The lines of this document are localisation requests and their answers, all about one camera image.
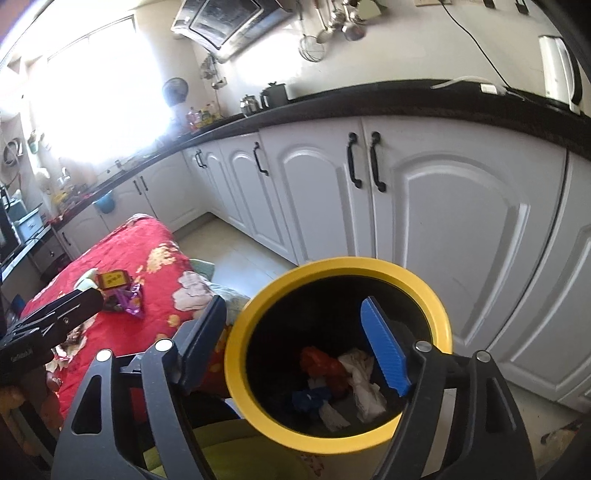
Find black cabinet handle left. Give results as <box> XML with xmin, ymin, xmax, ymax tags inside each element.
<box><xmin>346</xmin><ymin>132</ymin><xmax>363</xmax><ymax>189</ymax></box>

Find wire mesh skimmer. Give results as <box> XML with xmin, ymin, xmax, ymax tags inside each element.
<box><xmin>297</xmin><ymin>1</ymin><xmax>325</xmax><ymax>63</ymax></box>

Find crumpled silver wrapper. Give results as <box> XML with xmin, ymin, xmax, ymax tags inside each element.
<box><xmin>45</xmin><ymin>317</ymin><xmax>95</xmax><ymax>373</ymax></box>

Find purple snack wrapper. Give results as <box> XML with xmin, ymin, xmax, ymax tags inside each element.
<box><xmin>114</xmin><ymin>283</ymin><xmax>144</xmax><ymax>319</ymax></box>

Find round wall fan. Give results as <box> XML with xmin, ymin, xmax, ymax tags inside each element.
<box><xmin>162</xmin><ymin>77</ymin><xmax>189</xmax><ymax>107</ymax></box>

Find black power cable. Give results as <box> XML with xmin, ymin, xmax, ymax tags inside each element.
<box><xmin>438</xmin><ymin>0</ymin><xmax>514</xmax><ymax>91</ymax></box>

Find black cabinet handle far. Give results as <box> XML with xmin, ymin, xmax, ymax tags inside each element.
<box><xmin>252</xmin><ymin>141</ymin><xmax>270</xmax><ymax>177</ymax></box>

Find red plastic bag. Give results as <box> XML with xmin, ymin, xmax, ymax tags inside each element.
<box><xmin>301</xmin><ymin>347</ymin><xmax>349</xmax><ymax>395</ymax></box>

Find hanging steel ladles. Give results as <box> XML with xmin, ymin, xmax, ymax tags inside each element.
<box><xmin>312</xmin><ymin>1</ymin><xmax>387</xmax><ymax>45</ymax></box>

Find white electric kettle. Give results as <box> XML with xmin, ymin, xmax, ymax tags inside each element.
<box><xmin>539</xmin><ymin>35</ymin><xmax>583</xmax><ymax>114</ymax></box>

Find blue rubber glove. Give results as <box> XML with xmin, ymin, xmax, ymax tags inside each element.
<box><xmin>291</xmin><ymin>386</ymin><xmax>332</xmax><ymax>412</ymax></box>

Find yellow brown seasoning box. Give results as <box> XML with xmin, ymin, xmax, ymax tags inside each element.
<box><xmin>96</xmin><ymin>269</ymin><xmax>132</xmax><ymax>291</ymax></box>

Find steel range hood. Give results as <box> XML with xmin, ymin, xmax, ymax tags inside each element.
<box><xmin>171</xmin><ymin>0</ymin><xmax>296</xmax><ymax>63</ymax></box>

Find yellow rimmed trash bin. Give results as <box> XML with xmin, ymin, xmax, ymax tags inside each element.
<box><xmin>224</xmin><ymin>257</ymin><xmax>453</xmax><ymax>455</ymax></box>

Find black microwave oven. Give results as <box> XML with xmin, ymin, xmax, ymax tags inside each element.
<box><xmin>1</xmin><ymin>202</ymin><xmax>23</xmax><ymax>268</ymax></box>

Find red floral tablecloth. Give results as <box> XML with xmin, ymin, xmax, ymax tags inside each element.
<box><xmin>23</xmin><ymin>214</ymin><xmax>217</xmax><ymax>415</ymax></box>

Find blue hanging basket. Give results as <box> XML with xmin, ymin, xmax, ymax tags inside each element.
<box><xmin>93</xmin><ymin>190</ymin><xmax>116</xmax><ymax>215</ymax></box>

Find black curved countertop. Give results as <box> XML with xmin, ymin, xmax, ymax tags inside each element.
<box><xmin>0</xmin><ymin>79</ymin><xmax>591</xmax><ymax>282</ymax></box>

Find black cabinet handle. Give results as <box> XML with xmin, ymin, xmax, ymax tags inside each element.
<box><xmin>370</xmin><ymin>131</ymin><xmax>387</xmax><ymax>193</ymax></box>
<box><xmin>252</xmin><ymin>141</ymin><xmax>270</xmax><ymax>177</ymax></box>
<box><xmin>346</xmin><ymin>132</ymin><xmax>363</xmax><ymax>189</ymax></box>

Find black cabinet handle right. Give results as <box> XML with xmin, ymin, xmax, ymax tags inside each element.
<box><xmin>370</xmin><ymin>131</ymin><xmax>387</xmax><ymax>193</ymax></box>

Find white crumpled tissue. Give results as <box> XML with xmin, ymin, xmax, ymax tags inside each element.
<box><xmin>318</xmin><ymin>349</ymin><xmax>387</xmax><ymax>433</ymax></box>

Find condiment bottles group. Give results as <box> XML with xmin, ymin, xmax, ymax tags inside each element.
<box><xmin>185</xmin><ymin>102</ymin><xmax>222</xmax><ymax>132</ymax></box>

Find steel kettle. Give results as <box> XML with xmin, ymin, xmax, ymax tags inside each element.
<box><xmin>239</xmin><ymin>95</ymin><xmax>260</xmax><ymax>117</ymax></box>

